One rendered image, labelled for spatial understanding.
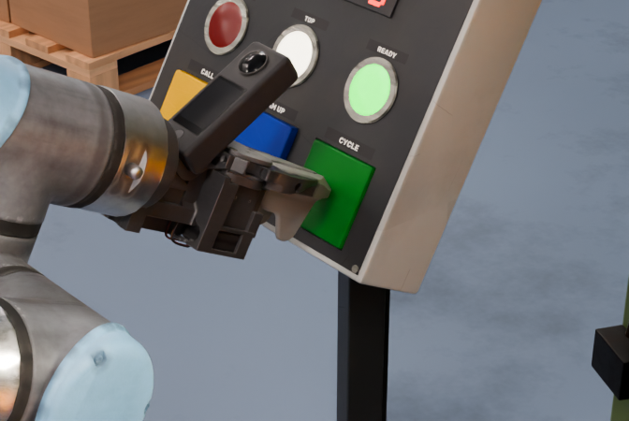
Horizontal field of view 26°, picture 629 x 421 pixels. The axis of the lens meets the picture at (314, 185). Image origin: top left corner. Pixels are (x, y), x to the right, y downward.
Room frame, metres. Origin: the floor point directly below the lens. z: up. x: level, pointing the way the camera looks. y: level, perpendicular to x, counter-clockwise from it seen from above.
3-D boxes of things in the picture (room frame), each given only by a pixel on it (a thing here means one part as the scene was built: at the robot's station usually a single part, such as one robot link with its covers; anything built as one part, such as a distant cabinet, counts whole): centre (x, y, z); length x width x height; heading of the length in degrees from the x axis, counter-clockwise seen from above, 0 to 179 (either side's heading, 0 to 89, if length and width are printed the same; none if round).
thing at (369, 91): (1.06, -0.05, 1.09); 0.05 x 0.03 x 0.04; 16
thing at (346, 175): (1.03, -0.02, 1.00); 0.07 x 0.05 x 0.07; 41
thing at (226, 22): (1.21, 0.08, 1.09); 0.05 x 0.03 x 0.04; 16
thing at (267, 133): (1.10, 0.05, 1.01); 0.07 x 0.05 x 0.07; 41
